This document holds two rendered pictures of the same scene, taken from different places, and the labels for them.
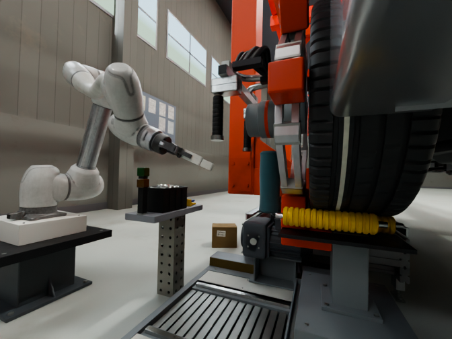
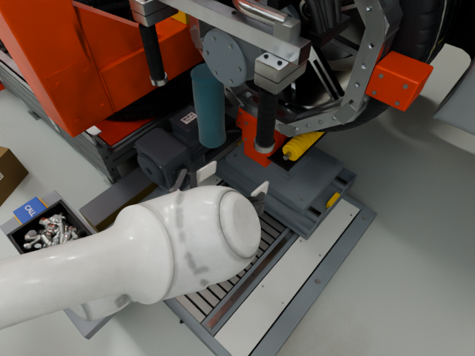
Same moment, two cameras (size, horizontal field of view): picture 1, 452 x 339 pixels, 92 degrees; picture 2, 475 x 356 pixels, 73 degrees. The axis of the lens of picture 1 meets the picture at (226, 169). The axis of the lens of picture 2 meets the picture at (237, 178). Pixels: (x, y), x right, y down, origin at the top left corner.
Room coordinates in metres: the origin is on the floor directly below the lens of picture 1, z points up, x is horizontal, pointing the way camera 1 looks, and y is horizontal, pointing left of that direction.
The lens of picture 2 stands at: (0.63, 0.49, 1.25)
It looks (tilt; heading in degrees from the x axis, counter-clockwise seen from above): 52 degrees down; 289
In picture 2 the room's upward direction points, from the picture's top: straight up
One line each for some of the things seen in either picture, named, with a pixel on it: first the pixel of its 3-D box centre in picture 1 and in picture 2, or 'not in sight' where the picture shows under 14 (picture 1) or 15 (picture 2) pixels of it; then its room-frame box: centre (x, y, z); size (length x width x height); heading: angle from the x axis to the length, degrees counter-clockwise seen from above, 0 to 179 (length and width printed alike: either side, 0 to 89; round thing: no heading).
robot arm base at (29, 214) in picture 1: (34, 211); not in sight; (1.15, 0.99, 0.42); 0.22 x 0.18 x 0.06; 164
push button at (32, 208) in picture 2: not in sight; (32, 212); (1.33, 0.23, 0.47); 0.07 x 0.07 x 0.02; 68
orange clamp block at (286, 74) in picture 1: (286, 83); (397, 80); (0.50, -0.14, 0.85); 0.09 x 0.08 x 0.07; 158
